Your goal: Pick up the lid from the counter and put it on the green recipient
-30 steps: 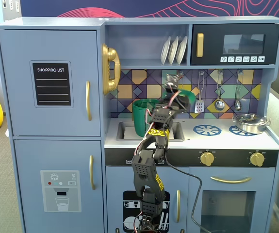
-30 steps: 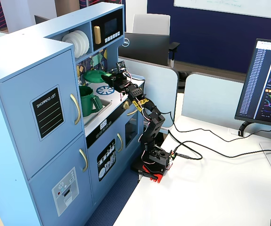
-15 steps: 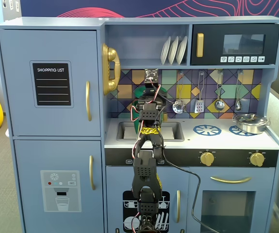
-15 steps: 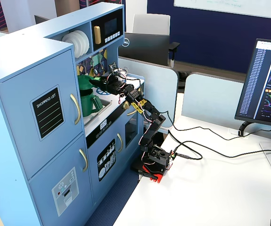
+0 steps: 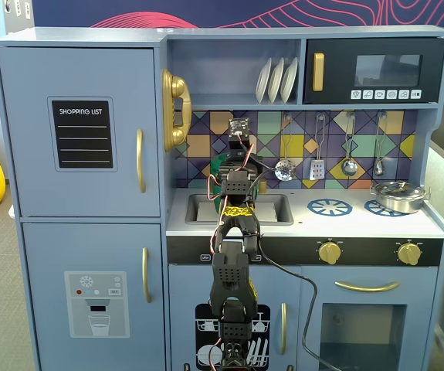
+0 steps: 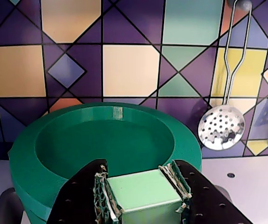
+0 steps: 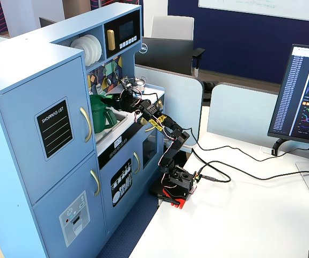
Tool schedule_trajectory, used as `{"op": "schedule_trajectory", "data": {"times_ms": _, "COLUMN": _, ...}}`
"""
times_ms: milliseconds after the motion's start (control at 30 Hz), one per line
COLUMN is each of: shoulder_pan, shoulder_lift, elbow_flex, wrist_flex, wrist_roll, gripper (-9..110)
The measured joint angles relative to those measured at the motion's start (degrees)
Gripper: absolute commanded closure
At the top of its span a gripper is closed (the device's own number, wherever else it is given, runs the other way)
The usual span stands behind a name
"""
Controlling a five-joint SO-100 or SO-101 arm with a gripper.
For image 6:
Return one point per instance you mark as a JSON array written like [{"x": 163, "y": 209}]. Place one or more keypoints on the grey wall hook knob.
[{"x": 242, "y": 4}]

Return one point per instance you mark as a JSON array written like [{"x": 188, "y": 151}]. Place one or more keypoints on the metal skimmer spoon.
[{"x": 222, "y": 128}]

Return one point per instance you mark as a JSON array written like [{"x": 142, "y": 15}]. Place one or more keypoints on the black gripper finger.
[
  {"x": 77, "y": 198},
  {"x": 206, "y": 203}
]

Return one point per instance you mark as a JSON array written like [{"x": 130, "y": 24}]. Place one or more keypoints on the light green cube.
[{"x": 143, "y": 191}]

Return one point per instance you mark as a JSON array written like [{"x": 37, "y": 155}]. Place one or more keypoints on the green round recipient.
[{"x": 101, "y": 137}]

